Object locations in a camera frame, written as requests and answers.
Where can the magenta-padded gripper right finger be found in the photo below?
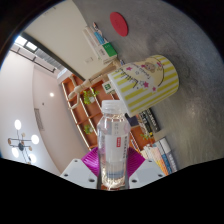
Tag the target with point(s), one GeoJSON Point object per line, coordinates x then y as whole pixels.
{"type": "Point", "coordinates": [146, 171]}

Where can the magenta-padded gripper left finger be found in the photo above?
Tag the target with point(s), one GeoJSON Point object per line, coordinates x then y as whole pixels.
{"type": "Point", "coordinates": [78, 171]}

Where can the clear plastic water bottle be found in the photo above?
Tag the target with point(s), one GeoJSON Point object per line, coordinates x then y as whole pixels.
{"type": "Point", "coordinates": [113, 150]}

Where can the colourful book stack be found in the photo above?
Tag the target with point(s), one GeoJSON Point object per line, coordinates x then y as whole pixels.
{"type": "Point", "coordinates": [160, 156]}

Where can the wooden shelf unit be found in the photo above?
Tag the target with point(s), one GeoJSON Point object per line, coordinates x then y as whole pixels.
{"type": "Point", "coordinates": [80, 113]}

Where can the ceiling air vent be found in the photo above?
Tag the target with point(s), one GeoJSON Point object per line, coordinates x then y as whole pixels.
{"type": "Point", "coordinates": [38, 119]}

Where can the branched ceiling lamp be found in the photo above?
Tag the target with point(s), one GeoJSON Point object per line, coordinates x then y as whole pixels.
{"type": "Point", "coordinates": [17, 124]}

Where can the recessed ceiling spotlight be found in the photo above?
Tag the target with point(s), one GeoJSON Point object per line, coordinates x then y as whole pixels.
{"type": "Point", "coordinates": [51, 94]}

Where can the yellow white striped mug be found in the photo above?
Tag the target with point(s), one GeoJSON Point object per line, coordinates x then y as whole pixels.
{"type": "Point", "coordinates": [146, 86]}

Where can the grey curtain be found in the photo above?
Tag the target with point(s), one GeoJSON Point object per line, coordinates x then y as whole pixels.
{"type": "Point", "coordinates": [46, 60]}

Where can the small green white box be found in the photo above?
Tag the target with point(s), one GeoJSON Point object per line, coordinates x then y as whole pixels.
{"type": "Point", "coordinates": [108, 51]}

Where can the white book stack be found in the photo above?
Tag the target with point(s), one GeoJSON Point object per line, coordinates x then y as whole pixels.
{"type": "Point", "coordinates": [91, 36]}

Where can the window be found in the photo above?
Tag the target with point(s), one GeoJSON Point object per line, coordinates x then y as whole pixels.
{"type": "Point", "coordinates": [21, 40]}

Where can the flat round red coaster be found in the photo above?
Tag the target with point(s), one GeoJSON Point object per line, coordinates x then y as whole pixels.
{"type": "Point", "coordinates": [119, 24]}

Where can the white wall socket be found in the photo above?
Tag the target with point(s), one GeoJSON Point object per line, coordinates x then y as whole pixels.
{"type": "Point", "coordinates": [88, 60]}

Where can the black track light rail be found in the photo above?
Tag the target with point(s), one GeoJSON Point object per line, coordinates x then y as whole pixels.
{"type": "Point", "coordinates": [33, 59]}

